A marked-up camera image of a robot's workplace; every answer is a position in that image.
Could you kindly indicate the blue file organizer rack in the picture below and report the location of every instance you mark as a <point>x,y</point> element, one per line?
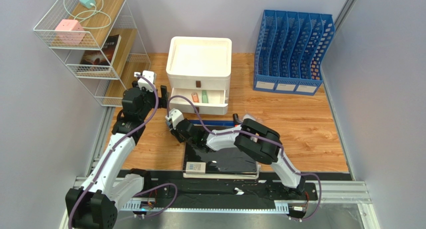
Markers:
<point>289,51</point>

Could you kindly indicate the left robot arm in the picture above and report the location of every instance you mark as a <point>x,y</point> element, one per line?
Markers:
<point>96,203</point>

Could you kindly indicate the white wire shelf rack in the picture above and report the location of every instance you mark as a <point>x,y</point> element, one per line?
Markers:
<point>99,43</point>

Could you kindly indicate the white drawer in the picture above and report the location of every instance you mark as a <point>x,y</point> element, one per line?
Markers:
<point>217,101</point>

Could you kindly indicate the dark cover book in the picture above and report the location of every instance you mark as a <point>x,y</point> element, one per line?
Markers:
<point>101,60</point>

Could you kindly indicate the white three drawer organizer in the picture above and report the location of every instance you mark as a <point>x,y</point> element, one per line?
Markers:
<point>200,63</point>

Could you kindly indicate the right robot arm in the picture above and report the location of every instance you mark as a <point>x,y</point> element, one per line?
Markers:
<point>256,140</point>

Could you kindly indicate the orange black highlighter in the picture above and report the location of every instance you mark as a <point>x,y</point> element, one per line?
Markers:
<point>236,119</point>

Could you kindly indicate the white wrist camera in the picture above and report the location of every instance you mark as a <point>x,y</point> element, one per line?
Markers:
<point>174,117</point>
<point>146,79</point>

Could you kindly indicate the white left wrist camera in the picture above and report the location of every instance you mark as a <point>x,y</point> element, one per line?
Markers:
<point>146,79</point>

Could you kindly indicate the mint green charger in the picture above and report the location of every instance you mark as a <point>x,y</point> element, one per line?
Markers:
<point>88,3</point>

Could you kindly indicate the pink cube power socket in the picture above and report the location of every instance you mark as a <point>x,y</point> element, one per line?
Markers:
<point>70,31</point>

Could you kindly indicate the blue folder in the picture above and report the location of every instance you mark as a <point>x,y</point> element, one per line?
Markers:
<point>214,123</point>

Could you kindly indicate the green highlighter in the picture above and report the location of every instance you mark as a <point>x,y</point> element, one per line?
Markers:
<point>204,97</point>

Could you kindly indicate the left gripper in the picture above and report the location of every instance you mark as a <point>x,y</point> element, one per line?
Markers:
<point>163,100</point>

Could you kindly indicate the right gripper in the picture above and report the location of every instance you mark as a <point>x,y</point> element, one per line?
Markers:
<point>175,132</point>

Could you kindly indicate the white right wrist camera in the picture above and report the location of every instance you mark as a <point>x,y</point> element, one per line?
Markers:
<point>174,117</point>

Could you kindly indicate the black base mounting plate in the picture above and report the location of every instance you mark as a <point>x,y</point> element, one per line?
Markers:
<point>203,193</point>

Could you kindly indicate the aluminium frame rail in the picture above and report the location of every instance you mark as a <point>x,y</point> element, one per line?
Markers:
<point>342,204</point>

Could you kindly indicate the clear plastic bag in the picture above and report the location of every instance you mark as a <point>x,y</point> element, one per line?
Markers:
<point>252,117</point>

